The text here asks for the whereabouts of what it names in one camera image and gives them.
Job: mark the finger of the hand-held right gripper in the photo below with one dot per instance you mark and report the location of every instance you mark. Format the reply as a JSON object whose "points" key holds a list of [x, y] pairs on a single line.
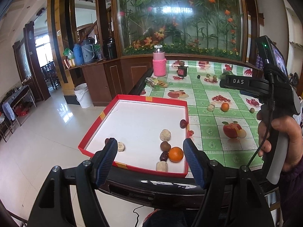
{"points": [[248, 93], [236, 81]]}

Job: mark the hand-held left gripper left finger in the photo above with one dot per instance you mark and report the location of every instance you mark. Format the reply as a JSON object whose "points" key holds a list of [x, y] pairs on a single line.
{"points": [[106, 163]]}

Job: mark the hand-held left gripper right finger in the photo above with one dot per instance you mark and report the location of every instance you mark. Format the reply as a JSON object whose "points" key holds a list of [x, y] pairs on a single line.
{"points": [[193, 163]]}

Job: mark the orange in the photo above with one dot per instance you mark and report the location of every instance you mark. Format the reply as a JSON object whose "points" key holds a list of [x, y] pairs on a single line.
{"points": [[224, 106], [176, 154]]}

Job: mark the beige sugarcane chunk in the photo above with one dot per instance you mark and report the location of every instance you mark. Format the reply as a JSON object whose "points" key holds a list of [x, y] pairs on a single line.
{"points": [[121, 146], [210, 107], [162, 166], [165, 134]]}

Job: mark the brown longan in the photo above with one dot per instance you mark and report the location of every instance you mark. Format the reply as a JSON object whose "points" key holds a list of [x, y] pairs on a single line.
{"points": [[165, 146]]}

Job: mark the red cardboard box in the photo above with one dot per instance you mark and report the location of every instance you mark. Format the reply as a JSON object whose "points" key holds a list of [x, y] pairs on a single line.
{"points": [[142, 123]]}

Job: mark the person's right forearm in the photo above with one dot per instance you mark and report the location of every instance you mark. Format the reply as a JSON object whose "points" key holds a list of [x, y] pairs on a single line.
{"points": [[293, 194]]}

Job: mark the person's right hand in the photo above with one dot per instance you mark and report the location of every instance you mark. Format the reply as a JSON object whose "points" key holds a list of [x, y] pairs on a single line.
{"points": [[294, 144]]}

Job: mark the green bok choy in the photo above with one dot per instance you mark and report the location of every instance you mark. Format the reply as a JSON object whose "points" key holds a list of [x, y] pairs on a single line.
{"points": [[226, 74]]}

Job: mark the green-brown longan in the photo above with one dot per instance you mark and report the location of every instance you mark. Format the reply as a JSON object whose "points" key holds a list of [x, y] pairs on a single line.
{"points": [[252, 110]]}

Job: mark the purple plastic bottle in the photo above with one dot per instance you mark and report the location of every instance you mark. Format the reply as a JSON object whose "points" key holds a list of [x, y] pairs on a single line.
{"points": [[259, 62]]}

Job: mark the black tea jar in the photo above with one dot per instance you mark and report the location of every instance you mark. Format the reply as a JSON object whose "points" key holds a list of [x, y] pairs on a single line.
{"points": [[182, 70]]}

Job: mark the person's dark clothing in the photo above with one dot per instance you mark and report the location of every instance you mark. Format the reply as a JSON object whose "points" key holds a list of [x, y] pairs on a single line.
{"points": [[168, 218]]}

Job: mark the white plastic bucket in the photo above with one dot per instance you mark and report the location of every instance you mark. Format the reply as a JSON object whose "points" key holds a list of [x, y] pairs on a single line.
{"points": [[83, 97]]}

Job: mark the pink knit-sleeved thermos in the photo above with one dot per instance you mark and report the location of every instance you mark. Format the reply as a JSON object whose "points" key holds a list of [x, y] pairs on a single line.
{"points": [[159, 62]]}

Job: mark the clear biscuit packet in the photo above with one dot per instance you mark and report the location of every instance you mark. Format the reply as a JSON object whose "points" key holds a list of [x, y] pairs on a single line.
{"points": [[156, 83]]}

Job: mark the flower-painted glass screen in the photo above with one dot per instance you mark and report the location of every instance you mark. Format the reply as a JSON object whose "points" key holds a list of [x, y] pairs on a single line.
{"points": [[180, 16]]}

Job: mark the dark wooden chairs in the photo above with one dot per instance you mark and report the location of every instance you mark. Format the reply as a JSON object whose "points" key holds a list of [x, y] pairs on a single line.
{"points": [[50, 75]]}

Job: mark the small red carton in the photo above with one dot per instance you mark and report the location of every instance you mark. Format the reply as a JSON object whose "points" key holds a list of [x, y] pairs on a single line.
{"points": [[68, 63]]}

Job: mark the cloth-covered side table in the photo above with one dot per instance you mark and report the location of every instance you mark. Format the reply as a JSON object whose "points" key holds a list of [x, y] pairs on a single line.
{"points": [[14, 101]]}

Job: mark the blue jug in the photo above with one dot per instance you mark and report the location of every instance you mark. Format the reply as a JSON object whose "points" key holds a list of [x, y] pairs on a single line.
{"points": [[78, 54]]}

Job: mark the grey thermos jug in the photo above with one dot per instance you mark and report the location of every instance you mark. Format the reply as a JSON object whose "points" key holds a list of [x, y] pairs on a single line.
{"points": [[88, 51]]}

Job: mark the black kettle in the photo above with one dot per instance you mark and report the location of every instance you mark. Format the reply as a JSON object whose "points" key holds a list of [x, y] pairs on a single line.
{"points": [[110, 49]]}

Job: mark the green bag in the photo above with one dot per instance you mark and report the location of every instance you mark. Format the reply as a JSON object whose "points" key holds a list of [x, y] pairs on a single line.
{"points": [[68, 53]]}

